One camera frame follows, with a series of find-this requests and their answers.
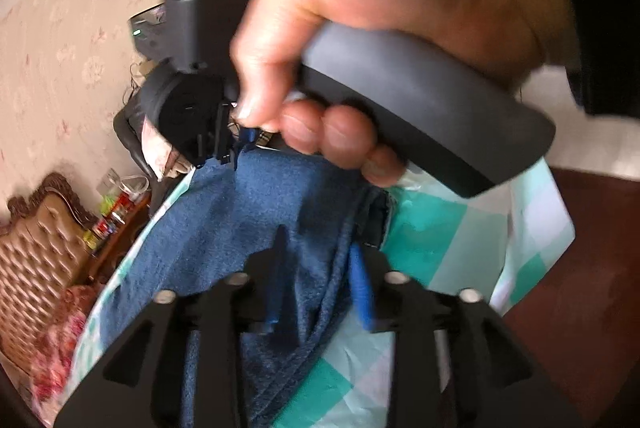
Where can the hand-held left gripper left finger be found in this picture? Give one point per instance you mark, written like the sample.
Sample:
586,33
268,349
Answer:
273,315

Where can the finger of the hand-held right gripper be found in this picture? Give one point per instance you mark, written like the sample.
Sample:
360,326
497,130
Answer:
225,142

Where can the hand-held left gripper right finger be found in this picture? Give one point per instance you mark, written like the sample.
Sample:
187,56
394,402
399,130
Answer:
362,295

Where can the blue denim pants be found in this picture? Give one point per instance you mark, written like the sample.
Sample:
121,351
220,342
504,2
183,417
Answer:
300,208

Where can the large pink floral pillow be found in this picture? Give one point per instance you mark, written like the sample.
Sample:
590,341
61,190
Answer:
160,152

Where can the teal white checked sheet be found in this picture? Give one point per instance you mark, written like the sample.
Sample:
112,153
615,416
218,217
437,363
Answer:
440,238

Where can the black leather armchair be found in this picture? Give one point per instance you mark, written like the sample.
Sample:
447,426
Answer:
125,127

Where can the red tin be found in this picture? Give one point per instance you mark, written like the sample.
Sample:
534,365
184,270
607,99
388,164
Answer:
125,207

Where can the green crumpled packet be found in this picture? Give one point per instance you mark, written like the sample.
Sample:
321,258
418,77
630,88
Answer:
108,205

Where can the dark wooden nightstand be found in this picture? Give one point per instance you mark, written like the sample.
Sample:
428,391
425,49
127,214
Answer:
120,243

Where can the small red box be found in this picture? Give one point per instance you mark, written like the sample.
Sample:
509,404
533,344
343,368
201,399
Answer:
102,228

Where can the yellow green box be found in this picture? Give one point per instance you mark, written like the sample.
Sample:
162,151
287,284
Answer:
91,240

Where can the red floral blanket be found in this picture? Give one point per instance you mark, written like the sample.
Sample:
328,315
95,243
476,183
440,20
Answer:
60,338

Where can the carved wooden tufted headboard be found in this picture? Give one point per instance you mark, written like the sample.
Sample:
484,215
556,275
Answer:
35,248

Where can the grey wall socket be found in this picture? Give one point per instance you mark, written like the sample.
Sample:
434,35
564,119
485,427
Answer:
110,180

